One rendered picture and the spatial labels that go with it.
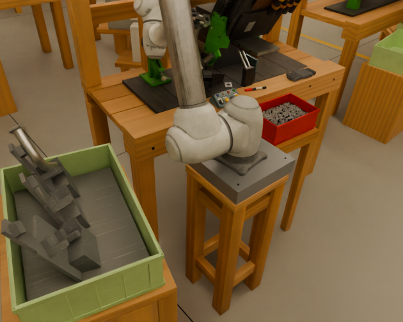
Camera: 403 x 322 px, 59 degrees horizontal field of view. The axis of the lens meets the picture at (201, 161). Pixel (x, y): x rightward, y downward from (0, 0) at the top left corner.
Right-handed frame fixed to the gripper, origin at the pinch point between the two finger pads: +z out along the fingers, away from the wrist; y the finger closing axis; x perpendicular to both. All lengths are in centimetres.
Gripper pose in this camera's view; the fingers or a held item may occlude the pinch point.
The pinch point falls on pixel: (202, 20)
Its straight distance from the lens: 205.7
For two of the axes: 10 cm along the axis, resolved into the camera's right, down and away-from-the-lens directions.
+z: 7.2, -0.6, 6.9
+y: -1.9, -9.8, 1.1
